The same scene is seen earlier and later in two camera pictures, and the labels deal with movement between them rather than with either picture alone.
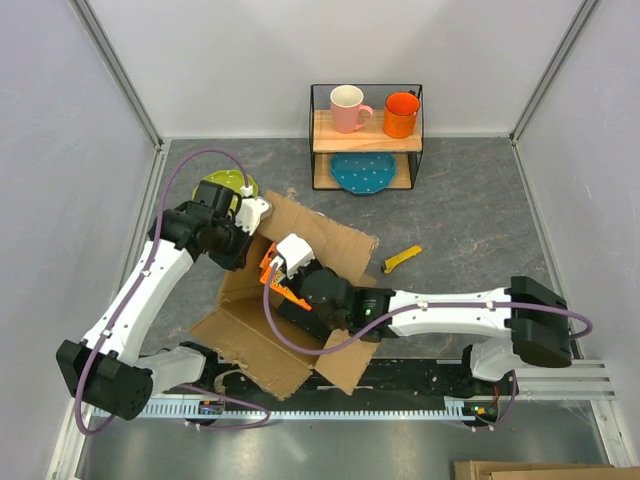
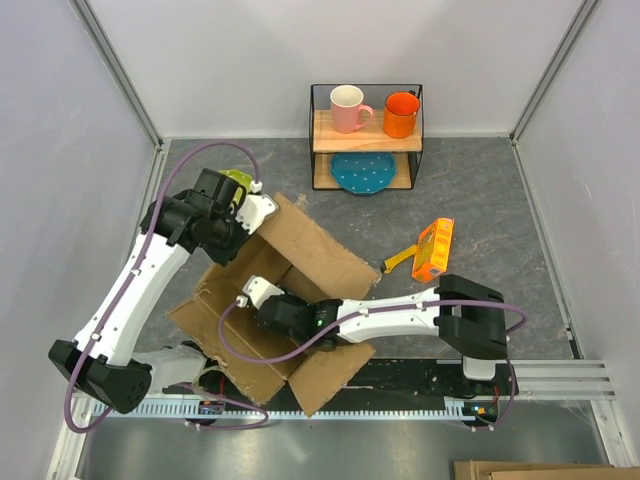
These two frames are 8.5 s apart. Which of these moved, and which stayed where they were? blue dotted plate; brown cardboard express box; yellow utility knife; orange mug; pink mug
Moved: brown cardboard express box
Stayed: orange mug; yellow utility knife; pink mug; blue dotted plate
